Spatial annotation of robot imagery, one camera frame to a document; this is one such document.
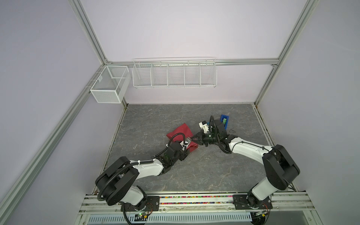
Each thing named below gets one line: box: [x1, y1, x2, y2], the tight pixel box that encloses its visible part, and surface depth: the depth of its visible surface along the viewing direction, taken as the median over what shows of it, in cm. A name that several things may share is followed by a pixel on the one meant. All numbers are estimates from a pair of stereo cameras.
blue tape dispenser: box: [220, 114, 230, 131], surface depth 104 cm
